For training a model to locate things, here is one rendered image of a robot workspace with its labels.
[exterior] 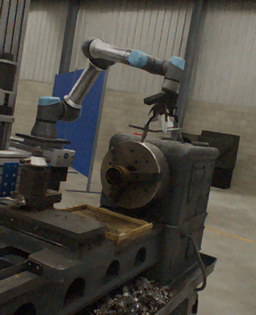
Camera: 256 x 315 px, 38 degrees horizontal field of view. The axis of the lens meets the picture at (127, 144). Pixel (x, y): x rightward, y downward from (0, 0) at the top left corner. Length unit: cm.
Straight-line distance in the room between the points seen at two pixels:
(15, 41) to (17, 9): 17
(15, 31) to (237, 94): 1014
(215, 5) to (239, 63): 205
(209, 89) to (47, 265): 1123
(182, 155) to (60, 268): 94
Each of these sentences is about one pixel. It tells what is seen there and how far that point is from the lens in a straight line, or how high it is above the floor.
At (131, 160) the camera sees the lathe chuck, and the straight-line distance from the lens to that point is 174.
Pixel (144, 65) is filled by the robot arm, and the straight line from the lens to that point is 172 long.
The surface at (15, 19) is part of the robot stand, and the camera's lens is 222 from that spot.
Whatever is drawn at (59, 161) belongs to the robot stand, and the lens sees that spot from 203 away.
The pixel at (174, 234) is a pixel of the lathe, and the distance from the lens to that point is 188.
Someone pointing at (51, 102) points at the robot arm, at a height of 136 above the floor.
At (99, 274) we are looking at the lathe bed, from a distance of 143.
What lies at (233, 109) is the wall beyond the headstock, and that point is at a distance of 1181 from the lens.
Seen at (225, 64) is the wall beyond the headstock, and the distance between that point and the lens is 1217.
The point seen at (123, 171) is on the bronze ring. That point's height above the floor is 111.
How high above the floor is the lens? 131
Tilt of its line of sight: 3 degrees down
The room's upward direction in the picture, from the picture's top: 9 degrees clockwise
